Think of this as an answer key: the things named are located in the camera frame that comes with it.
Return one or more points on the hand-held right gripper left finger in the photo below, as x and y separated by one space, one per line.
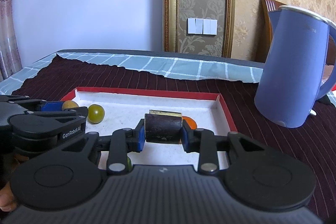
140 136

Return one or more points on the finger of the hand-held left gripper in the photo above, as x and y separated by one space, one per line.
51 106
47 119

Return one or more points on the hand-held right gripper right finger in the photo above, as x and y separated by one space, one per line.
187 140

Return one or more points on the large orange tangerine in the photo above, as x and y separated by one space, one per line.
190 123

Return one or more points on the tan longan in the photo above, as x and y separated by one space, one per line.
69 105

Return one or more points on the dark sugarcane piece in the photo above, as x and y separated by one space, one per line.
162 129

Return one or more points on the shallow red cardboard box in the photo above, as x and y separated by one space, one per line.
162 103

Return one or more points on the person's left hand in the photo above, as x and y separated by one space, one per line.
6 197

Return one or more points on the light blue plaid sheet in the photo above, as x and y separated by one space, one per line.
183 66

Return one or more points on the pink patterned curtain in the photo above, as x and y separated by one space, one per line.
8 29

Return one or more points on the blue electric kettle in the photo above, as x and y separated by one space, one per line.
288 69

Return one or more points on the brown wooden headboard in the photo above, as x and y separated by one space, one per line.
265 29

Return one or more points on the striped patchwork quilt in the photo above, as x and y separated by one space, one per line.
334 92

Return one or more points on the white wall switch panel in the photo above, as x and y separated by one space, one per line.
202 26

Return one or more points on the gold framed wall panel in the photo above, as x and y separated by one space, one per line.
169 3

